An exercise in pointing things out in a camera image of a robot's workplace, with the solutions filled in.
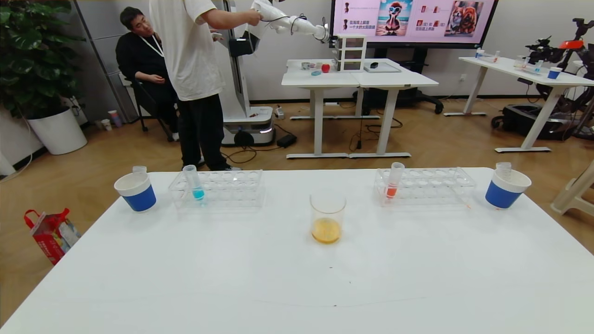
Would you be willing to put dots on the clear glass beaker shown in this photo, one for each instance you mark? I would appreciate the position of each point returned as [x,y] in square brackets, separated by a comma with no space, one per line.
[326,231]

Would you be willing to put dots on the black tripod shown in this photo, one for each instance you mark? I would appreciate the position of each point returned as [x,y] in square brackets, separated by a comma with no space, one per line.
[582,21]

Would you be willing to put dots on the white plant pot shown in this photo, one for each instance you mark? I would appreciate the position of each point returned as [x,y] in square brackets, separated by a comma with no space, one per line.
[58,132]

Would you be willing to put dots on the blue pigment test tube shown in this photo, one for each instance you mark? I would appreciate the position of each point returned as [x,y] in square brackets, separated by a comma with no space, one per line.
[197,193]

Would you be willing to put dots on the red apple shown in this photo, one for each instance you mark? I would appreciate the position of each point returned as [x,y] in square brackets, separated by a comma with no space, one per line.
[326,67]

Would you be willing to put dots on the black display stand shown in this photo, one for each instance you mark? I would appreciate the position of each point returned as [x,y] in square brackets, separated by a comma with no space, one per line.
[420,53]

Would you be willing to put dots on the yellow pigment test tube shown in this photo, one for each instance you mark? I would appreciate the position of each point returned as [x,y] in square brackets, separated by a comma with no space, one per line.
[504,169]

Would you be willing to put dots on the red pigment test tube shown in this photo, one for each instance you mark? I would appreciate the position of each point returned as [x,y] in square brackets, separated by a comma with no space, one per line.
[391,190]
[139,169]

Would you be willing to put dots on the person in black clothes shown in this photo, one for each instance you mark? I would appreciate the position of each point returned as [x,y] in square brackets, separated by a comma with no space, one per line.
[139,60]

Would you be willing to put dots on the white drawer organizer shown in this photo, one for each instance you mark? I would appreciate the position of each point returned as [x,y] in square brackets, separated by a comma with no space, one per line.
[350,51]

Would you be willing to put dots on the clear plastic test tube rack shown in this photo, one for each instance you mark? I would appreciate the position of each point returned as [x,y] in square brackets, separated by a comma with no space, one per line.
[422,188]
[227,192]

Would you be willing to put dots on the grey mouse pad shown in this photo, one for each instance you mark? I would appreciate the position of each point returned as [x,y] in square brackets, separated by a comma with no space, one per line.
[390,68]

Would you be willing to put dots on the black power adapter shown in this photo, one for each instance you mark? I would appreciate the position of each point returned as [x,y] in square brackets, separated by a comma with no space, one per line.
[287,140]

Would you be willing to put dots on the long white desk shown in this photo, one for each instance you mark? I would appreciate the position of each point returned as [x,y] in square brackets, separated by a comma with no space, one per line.
[510,67]

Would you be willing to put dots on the green potted plant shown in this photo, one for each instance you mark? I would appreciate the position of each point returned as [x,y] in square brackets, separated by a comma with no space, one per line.
[28,55]

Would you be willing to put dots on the large wall display screen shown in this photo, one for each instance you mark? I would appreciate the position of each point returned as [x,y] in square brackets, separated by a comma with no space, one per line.
[413,39]

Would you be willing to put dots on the person in white shirt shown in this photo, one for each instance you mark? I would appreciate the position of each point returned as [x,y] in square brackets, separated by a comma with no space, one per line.
[195,55]

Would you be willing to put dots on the white standing desk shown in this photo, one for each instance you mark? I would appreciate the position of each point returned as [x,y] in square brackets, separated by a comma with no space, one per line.
[301,79]
[399,79]

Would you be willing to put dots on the black background robot arm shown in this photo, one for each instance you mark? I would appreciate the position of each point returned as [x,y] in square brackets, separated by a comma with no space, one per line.
[545,51]

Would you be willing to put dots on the small white cup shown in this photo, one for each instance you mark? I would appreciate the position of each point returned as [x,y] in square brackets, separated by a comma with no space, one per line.
[106,124]

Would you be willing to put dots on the black office chair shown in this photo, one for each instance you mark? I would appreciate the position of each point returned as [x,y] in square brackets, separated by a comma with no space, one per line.
[148,106]

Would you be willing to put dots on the white power strip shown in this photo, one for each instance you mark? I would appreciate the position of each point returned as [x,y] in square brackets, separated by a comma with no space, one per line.
[279,112]

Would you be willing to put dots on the red shopping bag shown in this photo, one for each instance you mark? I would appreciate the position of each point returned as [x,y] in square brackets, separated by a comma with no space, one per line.
[48,236]

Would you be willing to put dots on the grey metal cabinet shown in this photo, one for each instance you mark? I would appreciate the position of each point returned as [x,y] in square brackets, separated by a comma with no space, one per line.
[100,41]

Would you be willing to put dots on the small test tube rack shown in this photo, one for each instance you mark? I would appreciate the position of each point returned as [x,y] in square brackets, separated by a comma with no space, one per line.
[529,68]
[491,58]

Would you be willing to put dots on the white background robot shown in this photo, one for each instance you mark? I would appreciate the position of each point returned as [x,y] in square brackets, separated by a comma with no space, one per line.
[241,116]

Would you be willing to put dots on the blue white paper cup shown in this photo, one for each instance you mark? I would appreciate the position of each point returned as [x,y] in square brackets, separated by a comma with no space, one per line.
[138,198]
[502,195]

